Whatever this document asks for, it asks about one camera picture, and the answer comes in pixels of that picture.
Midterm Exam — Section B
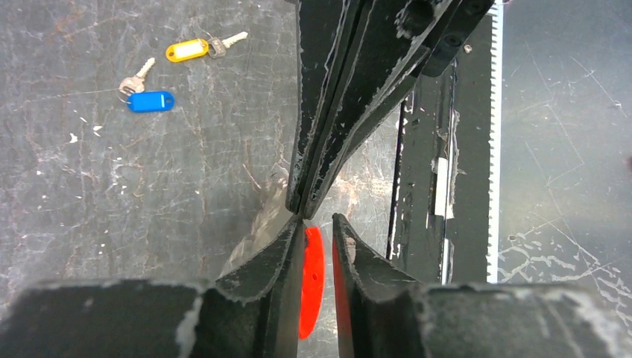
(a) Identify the silver key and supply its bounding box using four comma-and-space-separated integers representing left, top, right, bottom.
207, 31, 248, 59
118, 57, 156, 103

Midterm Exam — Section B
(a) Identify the white toothed cable duct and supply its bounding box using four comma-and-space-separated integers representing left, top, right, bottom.
487, 1, 505, 283

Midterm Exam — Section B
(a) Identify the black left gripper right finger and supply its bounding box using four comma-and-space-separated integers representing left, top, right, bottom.
332, 213, 631, 357

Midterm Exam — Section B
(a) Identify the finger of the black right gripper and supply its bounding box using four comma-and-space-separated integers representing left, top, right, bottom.
303, 0, 493, 219
286, 1, 365, 216

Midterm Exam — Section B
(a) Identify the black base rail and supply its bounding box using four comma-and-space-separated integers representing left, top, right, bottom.
385, 15, 493, 284

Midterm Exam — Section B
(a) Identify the red key tag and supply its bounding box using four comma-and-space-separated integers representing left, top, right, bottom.
298, 224, 340, 357

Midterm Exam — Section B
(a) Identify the silver key on yellow tag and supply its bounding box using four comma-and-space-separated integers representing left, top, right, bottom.
207, 31, 248, 59

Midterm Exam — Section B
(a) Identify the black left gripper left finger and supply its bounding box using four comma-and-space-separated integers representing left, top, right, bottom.
1, 216, 304, 357

